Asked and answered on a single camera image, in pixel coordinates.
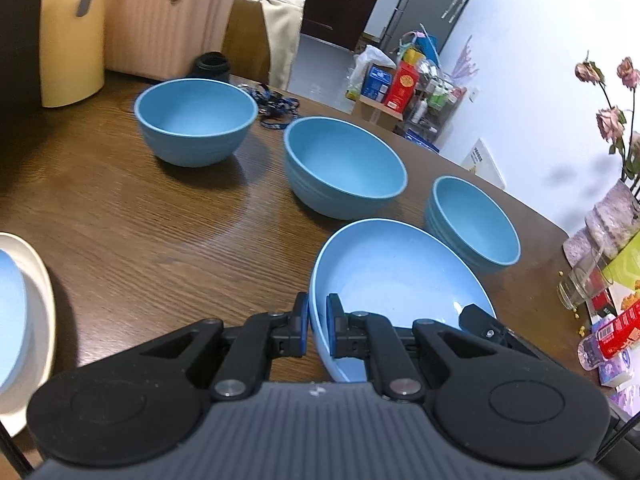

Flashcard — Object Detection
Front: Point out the pink suitcase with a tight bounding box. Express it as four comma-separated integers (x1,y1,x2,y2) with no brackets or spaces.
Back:
102,0,238,83

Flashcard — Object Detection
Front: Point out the small blue plate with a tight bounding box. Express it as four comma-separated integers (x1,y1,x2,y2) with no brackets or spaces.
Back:
308,218,497,385

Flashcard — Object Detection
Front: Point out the beige cloth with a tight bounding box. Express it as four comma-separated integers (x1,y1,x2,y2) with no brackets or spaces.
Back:
235,0,306,92

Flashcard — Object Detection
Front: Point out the blue lanyard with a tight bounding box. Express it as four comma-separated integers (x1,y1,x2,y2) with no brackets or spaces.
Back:
239,82,301,131

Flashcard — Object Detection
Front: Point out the red box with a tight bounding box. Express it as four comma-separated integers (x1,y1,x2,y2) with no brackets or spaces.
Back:
384,60,418,112

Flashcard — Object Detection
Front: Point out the blue ribbed bowl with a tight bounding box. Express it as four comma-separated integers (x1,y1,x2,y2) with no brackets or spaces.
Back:
283,116,408,221
424,176,522,275
134,78,259,168

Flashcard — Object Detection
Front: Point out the metal rack with bottles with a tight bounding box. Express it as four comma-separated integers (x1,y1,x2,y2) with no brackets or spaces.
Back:
402,60,468,143

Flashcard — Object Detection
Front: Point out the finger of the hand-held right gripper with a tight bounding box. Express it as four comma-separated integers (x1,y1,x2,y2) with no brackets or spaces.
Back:
458,304,518,348

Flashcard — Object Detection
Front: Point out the grey fridge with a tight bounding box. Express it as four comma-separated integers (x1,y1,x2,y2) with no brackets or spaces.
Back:
377,0,485,56

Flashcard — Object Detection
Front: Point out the cardboard box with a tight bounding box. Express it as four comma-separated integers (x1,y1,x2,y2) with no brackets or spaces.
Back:
352,95,403,133

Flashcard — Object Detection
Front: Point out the purple feather decoration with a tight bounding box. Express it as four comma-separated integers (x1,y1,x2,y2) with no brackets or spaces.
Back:
452,35,481,81

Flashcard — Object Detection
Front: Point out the green yellow box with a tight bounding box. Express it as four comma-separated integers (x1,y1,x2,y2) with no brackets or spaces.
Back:
590,230,640,321

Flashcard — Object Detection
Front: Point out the red label water bottle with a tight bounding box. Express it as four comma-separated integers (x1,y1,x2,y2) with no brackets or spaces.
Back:
578,300,640,372

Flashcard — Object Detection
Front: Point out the black paper bag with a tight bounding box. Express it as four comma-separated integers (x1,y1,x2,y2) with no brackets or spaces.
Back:
0,0,51,121

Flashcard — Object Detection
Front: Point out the purple tissue packet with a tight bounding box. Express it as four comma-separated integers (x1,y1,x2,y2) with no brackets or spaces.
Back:
597,347,640,388
607,387,640,411

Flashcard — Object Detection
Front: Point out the cream plate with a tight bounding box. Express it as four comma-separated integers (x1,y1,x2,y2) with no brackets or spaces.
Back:
0,232,57,438

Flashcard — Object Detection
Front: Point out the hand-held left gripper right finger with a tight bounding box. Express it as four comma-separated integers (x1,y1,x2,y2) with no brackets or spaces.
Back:
326,293,546,402

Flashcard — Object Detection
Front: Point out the white leaning panel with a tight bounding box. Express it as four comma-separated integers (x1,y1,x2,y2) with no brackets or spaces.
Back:
460,138,507,191

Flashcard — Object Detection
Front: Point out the wooden chair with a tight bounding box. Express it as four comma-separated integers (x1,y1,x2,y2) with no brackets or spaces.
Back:
222,0,273,86

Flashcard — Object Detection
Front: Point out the blue carton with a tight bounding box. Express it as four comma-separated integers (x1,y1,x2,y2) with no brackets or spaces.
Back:
361,64,393,101

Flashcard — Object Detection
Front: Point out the clear drinking glass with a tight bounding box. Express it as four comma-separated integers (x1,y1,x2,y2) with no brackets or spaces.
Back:
557,245,613,311

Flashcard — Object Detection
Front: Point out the white plastic bag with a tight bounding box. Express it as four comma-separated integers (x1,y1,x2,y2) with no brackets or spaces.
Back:
346,45,396,101

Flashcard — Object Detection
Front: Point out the blue packet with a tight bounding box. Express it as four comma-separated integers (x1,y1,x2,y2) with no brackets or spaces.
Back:
402,129,441,153

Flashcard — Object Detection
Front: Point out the yellow thermos jug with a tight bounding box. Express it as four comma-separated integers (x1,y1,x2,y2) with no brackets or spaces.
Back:
41,0,107,108

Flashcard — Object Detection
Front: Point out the pink wrapped vase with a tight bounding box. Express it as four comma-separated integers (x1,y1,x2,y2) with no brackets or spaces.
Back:
562,179,640,268

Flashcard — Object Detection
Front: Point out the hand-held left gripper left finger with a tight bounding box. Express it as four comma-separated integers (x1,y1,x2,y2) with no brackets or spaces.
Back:
100,292,309,402

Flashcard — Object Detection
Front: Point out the dark brown door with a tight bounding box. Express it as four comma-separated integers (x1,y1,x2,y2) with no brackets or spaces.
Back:
295,0,396,52

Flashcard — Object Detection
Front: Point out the black cup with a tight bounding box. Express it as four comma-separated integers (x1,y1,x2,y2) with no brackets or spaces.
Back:
194,51,232,81

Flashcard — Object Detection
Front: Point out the dried rose bouquet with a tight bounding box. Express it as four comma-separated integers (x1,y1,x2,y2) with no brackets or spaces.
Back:
575,51,640,196

